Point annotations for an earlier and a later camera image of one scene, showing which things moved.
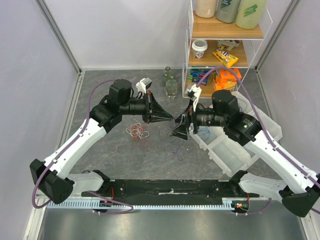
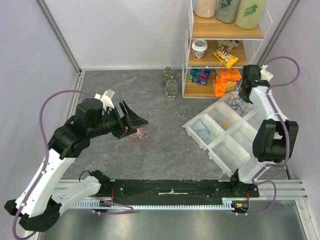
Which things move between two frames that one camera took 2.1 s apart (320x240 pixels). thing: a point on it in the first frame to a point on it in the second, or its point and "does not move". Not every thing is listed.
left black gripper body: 147,117 to 114,123
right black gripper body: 189,120 to 245,94
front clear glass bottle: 171,88 does not move
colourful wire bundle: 136,130 does not move
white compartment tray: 232,156 does not move
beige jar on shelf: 205,8 does not move
